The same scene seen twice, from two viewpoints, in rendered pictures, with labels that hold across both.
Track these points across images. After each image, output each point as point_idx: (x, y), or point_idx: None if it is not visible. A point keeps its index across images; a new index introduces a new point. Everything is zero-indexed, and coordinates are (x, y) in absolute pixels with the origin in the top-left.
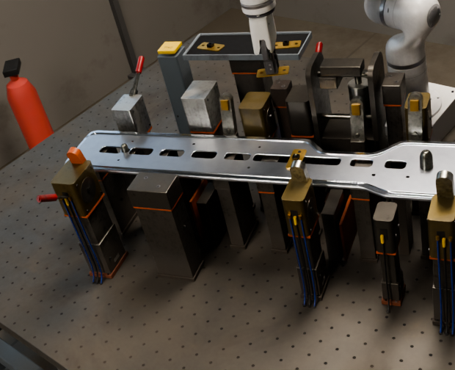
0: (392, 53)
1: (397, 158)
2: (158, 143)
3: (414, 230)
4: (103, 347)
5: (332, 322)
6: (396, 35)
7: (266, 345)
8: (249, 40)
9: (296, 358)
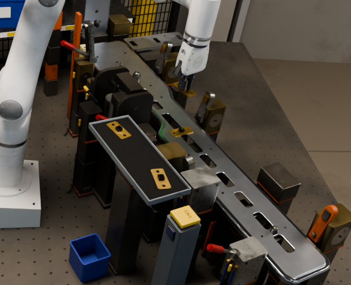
0: (29, 125)
1: None
2: (245, 215)
3: None
4: None
5: None
6: (9, 122)
7: (247, 172)
8: (128, 159)
9: (239, 158)
